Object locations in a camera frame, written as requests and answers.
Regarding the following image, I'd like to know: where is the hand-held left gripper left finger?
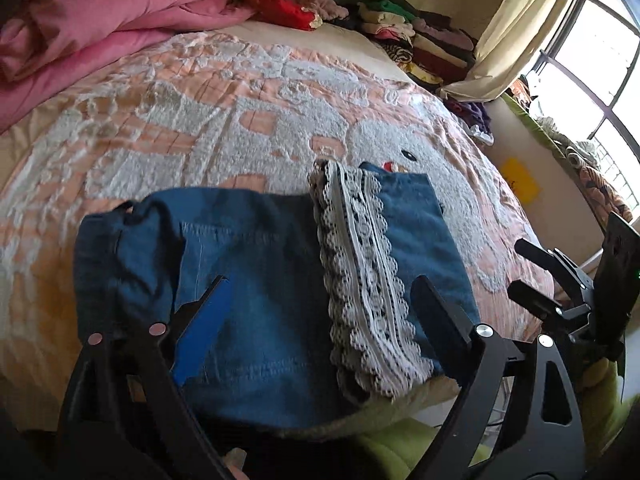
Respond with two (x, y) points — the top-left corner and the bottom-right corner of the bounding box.
(55, 275), (236, 480)

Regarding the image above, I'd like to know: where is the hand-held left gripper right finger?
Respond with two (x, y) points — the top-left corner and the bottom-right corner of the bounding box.
(410, 275), (587, 480)

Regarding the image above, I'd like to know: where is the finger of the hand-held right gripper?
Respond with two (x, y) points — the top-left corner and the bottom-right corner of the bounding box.
(507, 282), (591, 332)
(515, 238), (597, 293)

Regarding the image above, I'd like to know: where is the blue denim pants lace trim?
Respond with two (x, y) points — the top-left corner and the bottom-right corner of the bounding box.
(73, 159), (482, 432)

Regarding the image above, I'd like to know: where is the yellow flat object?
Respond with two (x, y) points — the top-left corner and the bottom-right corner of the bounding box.
(500, 157), (542, 205)

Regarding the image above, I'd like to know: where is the green cloth on window sill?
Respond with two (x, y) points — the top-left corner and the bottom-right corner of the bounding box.
(500, 77), (636, 223)

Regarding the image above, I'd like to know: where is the light green cloth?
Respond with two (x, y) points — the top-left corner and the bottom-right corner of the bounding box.
(350, 360), (626, 480)

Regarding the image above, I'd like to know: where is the purple cloth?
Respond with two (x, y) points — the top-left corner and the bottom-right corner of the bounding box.
(442, 97), (495, 146)

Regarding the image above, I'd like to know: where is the window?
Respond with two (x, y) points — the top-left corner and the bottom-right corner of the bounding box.
(525, 0), (640, 211)

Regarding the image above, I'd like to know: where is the pink and white printed blanket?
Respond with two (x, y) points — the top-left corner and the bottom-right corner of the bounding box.
(0, 30), (556, 433)

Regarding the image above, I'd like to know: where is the cream curtain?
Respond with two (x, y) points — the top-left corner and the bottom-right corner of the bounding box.
(437, 0), (591, 102)

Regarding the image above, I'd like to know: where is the pile of folded clothes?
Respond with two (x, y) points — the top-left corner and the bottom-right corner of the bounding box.
(332, 0), (480, 90)

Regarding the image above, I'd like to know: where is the mauve fluffy cloth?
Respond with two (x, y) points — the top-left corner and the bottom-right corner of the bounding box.
(290, 0), (350, 21)

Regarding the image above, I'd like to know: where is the pink duvet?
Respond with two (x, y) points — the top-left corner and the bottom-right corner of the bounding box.
(0, 0), (261, 136)

